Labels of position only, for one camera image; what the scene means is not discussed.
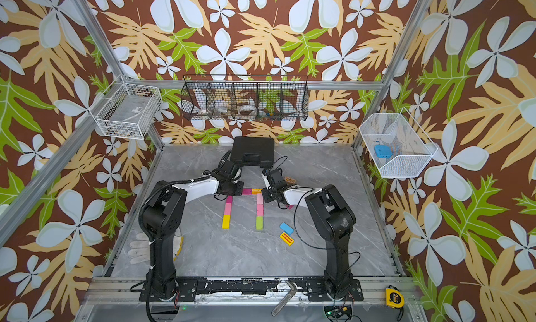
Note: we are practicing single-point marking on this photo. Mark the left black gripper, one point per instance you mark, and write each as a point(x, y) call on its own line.
point(240, 191)

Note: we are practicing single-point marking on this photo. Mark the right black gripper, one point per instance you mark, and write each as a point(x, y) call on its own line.
point(266, 198)

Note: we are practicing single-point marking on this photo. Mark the green block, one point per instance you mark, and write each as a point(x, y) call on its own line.
point(259, 223)

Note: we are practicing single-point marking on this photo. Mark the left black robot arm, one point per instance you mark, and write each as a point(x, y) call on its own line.
point(161, 214)

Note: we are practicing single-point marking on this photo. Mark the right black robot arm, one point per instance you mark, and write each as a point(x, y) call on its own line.
point(333, 220)

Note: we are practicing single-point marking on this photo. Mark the black plastic tool case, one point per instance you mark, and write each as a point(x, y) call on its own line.
point(253, 151)

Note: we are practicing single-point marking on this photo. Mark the blue block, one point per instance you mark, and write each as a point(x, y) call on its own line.
point(286, 229)

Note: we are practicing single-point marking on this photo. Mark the yellow red striped block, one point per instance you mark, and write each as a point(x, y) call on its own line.
point(287, 239)

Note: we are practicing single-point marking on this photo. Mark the blue object in basket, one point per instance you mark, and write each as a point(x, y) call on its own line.
point(383, 151)

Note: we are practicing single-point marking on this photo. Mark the white work glove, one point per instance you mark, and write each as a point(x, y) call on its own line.
point(139, 248)

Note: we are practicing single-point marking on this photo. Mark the white mesh basket right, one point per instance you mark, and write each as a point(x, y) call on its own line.
point(412, 147)

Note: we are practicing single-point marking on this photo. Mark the yellow tape measure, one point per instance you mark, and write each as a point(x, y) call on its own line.
point(393, 298)

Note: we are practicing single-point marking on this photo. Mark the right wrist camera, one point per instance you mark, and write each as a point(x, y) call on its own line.
point(267, 177)

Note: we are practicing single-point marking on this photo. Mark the black wire basket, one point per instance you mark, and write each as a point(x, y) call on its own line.
point(245, 97)

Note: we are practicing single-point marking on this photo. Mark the grey metal bracket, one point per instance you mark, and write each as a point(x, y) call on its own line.
point(286, 299)

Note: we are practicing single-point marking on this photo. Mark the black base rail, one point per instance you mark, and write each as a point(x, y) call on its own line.
point(190, 289)

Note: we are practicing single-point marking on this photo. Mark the white wire basket left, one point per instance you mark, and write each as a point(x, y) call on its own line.
point(126, 109)

